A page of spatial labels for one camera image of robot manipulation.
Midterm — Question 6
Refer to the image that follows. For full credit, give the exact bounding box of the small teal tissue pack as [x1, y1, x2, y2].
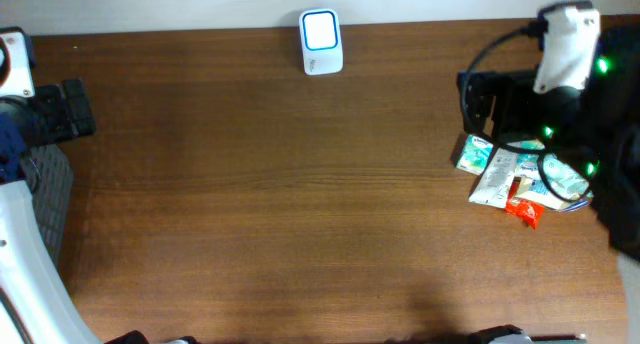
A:
[456, 135, 493, 175]

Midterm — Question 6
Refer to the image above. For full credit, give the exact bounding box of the small white teal packet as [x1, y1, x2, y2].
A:
[515, 139, 544, 180]

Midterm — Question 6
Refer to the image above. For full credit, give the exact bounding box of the white cosmetic tube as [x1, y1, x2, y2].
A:
[469, 148, 518, 209]

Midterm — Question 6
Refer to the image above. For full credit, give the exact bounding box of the orange spaghetti pasta pack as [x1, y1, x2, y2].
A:
[505, 181, 545, 230]

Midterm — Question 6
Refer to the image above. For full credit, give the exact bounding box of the cream snack bag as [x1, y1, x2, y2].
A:
[514, 178, 589, 212]

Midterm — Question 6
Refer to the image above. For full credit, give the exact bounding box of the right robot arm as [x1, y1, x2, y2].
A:
[457, 24, 639, 343]

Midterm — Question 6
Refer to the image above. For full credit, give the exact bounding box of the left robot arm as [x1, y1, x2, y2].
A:
[1, 27, 98, 343]

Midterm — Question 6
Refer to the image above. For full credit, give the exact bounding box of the white barcode scanner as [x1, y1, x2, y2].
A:
[298, 8, 344, 76]

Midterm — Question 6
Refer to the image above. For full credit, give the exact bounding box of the grey plastic mesh basket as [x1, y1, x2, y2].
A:
[21, 145, 74, 266]

